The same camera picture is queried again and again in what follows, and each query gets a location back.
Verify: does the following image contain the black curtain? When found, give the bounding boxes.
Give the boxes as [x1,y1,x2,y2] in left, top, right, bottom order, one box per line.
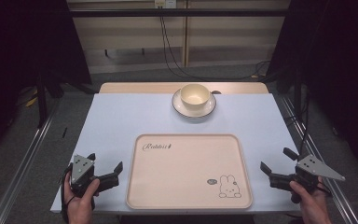
[0,0,92,162]
[266,0,358,171]

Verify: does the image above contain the yellow object on floor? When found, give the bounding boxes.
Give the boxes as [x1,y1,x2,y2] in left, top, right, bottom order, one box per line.
[24,89,40,108]

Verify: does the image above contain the person's right hand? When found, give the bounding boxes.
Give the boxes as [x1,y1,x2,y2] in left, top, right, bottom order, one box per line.
[289,178,333,224]

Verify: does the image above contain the pale white table cover board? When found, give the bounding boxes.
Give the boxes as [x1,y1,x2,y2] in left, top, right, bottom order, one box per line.
[49,92,303,216]

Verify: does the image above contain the black metal stand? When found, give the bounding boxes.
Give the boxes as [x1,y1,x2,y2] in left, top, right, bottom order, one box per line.
[34,72,49,129]
[293,67,304,119]

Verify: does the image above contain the cream bowl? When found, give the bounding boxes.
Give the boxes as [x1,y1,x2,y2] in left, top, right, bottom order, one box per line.
[179,83,212,112]

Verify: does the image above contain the person's left hand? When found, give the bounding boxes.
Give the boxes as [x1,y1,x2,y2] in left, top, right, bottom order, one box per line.
[62,174,102,224]

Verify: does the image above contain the black cables on floor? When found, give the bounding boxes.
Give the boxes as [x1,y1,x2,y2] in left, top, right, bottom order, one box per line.
[158,15,272,82]

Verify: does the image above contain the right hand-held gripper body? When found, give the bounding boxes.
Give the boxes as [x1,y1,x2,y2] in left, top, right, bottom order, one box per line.
[291,154,346,193]

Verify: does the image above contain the wooden vertical post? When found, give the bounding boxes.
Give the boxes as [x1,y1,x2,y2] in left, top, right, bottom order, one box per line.
[182,0,190,68]

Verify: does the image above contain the white plate with dark rim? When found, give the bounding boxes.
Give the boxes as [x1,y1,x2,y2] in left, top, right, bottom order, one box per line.
[171,88,217,119]

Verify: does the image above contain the beige tray with rabbit print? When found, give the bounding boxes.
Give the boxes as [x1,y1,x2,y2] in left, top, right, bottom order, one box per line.
[125,133,254,210]

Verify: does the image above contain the black horizontal bar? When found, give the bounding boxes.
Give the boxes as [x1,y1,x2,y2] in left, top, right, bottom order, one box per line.
[69,7,289,19]

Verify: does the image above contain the white wall socket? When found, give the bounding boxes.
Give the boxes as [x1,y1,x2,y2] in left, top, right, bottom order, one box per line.
[154,0,178,9]

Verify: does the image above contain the metal floor rail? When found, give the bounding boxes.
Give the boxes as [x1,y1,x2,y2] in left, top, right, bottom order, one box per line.
[279,92,358,224]
[0,92,63,224]

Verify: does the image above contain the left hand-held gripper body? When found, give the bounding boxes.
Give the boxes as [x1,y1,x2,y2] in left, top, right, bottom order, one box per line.
[70,153,106,198]

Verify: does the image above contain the wooden table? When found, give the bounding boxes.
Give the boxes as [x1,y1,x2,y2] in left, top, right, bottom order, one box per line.
[98,81,270,95]

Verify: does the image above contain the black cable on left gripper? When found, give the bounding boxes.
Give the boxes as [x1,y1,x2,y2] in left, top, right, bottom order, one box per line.
[60,163,76,224]

